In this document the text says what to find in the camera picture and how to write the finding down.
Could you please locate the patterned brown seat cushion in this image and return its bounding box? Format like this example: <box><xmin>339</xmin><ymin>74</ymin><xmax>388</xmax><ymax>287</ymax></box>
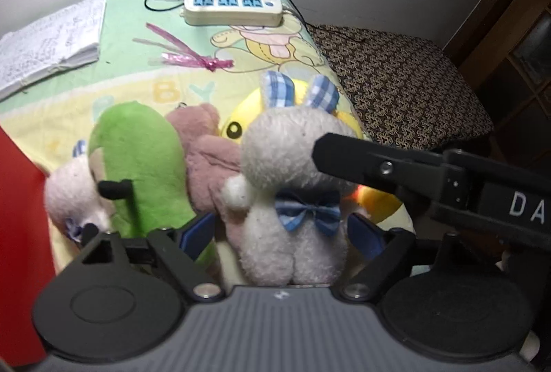
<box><xmin>306</xmin><ymin>24</ymin><xmax>494</xmax><ymax>151</ymax></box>

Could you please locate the black charger cable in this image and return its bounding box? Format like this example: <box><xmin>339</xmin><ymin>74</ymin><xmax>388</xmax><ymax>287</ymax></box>
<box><xmin>144</xmin><ymin>0</ymin><xmax>186</xmax><ymax>12</ymax></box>

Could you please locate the printed cartoon blanket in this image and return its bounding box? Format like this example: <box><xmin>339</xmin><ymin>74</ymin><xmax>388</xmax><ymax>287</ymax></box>
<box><xmin>0</xmin><ymin>0</ymin><xmax>416</xmax><ymax>282</ymax></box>

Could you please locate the thin black cable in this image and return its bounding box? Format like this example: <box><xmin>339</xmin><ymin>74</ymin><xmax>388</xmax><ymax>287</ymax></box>
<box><xmin>275</xmin><ymin>0</ymin><xmax>311</xmax><ymax>29</ymax></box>

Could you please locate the red bag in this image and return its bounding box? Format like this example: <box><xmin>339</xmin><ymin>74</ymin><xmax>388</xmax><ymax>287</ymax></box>
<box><xmin>0</xmin><ymin>126</ymin><xmax>59</xmax><ymax>368</ymax></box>

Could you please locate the wooden glass cabinet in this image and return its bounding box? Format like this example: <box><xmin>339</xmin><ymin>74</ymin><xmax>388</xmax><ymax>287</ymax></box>
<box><xmin>443</xmin><ymin>0</ymin><xmax>551</xmax><ymax>183</ymax></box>

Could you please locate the pink ribbon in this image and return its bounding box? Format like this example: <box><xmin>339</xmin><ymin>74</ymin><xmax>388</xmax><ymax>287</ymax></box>
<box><xmin>133</xmin><ymin>22</ymin><xmax>234</xmax><ymax>72</ymax></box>

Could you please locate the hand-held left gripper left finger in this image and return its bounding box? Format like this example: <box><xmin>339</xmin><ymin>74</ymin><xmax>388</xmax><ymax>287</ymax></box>
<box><xmin>80</xmin><ymin>212</ymin><xmax>227</xmax><ymax>304</ymax></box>

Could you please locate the white power strip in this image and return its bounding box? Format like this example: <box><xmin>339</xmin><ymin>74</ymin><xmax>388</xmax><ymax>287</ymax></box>
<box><xmin>180</xmin><ymin>0</ymin><xmax>285</xmax><ymax>27</ymax></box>

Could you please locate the yellow duck plush toy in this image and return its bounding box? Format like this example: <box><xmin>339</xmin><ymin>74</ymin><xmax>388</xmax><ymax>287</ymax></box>
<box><xmin>219</xmin><ymin>79</ymin><xmax>403</xmax><ymax>224</ymax></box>

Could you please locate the white rabbit plush toy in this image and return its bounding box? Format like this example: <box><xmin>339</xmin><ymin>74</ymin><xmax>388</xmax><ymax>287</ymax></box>
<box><xmin>221</xmin><ymin>71</ymin><xmax>349</xmax><ymax>287</ymax></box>
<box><xmin>43</xmin><ymin>139</ymin><xmax>115</xmax><ymax>246</ymax></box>

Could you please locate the handwritten notebook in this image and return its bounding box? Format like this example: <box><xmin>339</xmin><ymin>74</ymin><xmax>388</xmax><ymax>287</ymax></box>
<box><xmin>0</xmin><ymin>0</ymin><xmax>107</xmax><ymax>101</ymax></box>

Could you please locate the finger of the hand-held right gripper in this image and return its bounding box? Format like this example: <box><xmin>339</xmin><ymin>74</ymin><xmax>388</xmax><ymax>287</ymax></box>
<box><xmin>312</xmin><ymin>133</ymin><xmax>445</xmax><ymax>211</ymax></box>

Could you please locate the green plush toy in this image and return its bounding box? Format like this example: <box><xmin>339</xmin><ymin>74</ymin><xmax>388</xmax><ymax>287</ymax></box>
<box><xmin>88</xmin><ymin>101</ymin><xmax>220</xmax><ymax>282</ymax></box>

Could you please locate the pink bear plush toy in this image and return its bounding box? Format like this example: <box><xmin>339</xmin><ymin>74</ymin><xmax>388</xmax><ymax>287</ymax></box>
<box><xmin>166</xmin><ymin>103</ymin><xmax>246</xmax><ymax>261</ymax></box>

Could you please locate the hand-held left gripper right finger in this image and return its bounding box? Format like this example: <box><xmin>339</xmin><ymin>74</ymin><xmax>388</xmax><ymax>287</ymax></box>
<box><xmin>333</xmin><ymin>214</ymin><xmax>470</xmax><ymax>304</ymax></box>

